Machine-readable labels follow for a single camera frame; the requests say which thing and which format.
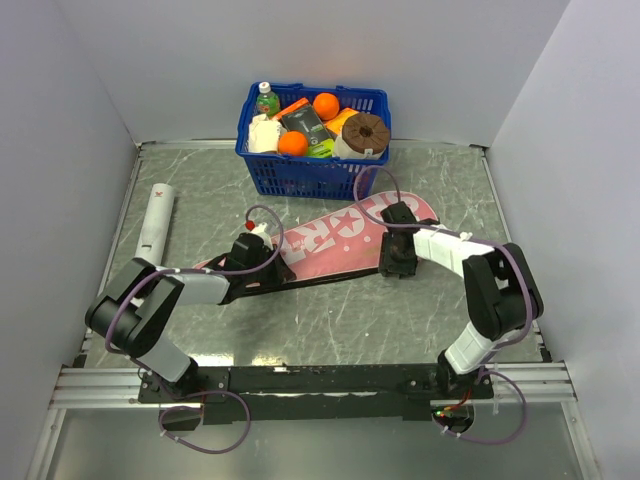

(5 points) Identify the orange snack packet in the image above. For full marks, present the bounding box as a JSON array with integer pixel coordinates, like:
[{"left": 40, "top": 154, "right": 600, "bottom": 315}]
[{"left": 324, "top": 108, "right": 358, "bottom": 136}]

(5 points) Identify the orange fruit rear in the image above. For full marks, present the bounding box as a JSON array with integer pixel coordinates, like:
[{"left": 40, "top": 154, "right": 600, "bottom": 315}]
[{"left": 313, "top": 92, "right": 340, "bottom": 121}]

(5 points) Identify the orange fruit front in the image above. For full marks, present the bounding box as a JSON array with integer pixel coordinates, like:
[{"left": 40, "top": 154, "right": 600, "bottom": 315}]
[{"left": 278, "top": 131, "right": 309, "bottom": 156}]

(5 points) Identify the white crumpled paper bag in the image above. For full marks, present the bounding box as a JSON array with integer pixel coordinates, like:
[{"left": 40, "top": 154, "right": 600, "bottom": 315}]
[{"left": 247, "top": 114, "right": 284, "bottom": 154}]

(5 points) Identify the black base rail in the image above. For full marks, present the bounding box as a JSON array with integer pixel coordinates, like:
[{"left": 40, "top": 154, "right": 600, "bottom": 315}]
[{"left": 138, "top": 363, "right": 494, "bottom": 425}]

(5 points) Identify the aluminium mounting rail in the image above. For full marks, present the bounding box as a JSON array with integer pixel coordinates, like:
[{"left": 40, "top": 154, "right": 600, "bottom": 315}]
[{"left": 49, "top": 364, "right": 151, "bottom": 409}]

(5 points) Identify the orange fruit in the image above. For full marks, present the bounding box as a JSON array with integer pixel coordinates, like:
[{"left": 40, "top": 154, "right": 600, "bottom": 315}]
[
  {"left": 313, "top": 92, "right": 340, "bottom": 121},
  {"left": 278, "top": 131, "right": 309, "bottom": 156}
]

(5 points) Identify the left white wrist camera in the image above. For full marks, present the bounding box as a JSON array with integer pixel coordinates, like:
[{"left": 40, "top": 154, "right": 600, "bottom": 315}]
[{"left": 245, "top": 220, "right": 274, "bottom": 250}]

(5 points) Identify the orange carton box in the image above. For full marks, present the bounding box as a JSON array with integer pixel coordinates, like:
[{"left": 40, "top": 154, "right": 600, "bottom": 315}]
[{"left": 272, "top": 98, "right": 309, "bottom": 121}]

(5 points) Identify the blue plastic basket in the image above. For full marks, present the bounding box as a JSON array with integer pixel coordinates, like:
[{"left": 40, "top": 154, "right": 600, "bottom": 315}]
[{"left": 235, "top": 81, "right": 392, "bottom": 200}]

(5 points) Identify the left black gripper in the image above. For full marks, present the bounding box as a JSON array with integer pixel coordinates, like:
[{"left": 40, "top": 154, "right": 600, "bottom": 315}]
[{"left": 244, "top": 243, "right": 296, "bottom": 287}]

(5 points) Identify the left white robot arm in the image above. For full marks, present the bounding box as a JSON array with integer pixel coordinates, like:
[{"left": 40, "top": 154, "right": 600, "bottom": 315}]
[{"left": 85, "top": 233, "right": 296, "bottom": 402}]

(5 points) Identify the white shuttlecock tube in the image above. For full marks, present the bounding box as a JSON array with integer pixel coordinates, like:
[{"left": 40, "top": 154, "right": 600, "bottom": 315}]
[{"left": 134, "top": 183, "right": 175, "bottom": 265}]

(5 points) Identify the green drink bottle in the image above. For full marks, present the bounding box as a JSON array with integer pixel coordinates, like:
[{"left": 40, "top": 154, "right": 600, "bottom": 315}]
[{"left": 256, "top": 82, "right": 281, "bottom": 119}]

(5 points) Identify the pink racket cover bag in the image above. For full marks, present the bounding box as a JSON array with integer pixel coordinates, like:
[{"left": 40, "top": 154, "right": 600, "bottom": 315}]
[{"left": 192, "top": 190, "right": 441, "bottom": 301}]

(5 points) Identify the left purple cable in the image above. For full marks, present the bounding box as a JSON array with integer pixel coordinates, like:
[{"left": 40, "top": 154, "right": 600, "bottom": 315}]
[{"left": 103, "top": 204, "right": 285, "bottom": 455}]

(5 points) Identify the black green box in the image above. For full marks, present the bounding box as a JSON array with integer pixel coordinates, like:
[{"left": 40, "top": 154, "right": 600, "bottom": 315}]
[{"left": 280, "top": 105, "right": 334, "bottom": 158}]

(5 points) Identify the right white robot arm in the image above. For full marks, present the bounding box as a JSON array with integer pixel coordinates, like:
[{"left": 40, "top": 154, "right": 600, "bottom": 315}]
[{"left": 378, "top": 201, "right": 544, "bottom": 398}]

